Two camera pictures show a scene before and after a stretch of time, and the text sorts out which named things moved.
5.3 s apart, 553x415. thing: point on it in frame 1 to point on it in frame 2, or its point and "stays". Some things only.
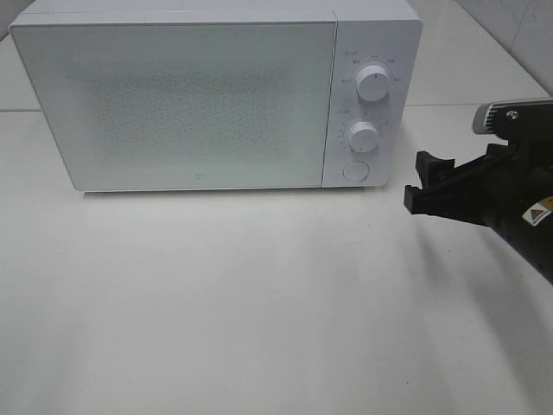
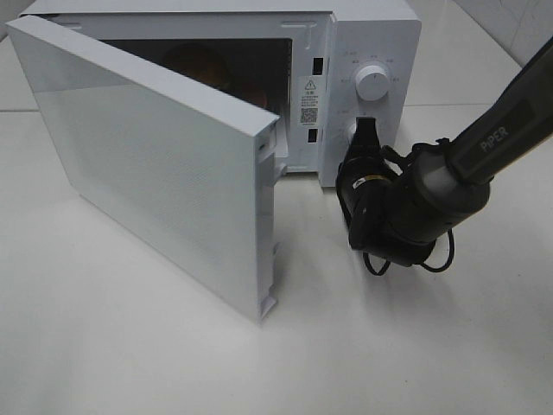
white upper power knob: (372, 83) stays
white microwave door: (174, 105) to (187, 169)
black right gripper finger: (436, 174) to (365, 133)
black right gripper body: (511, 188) to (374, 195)
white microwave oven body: (229, 95) stays
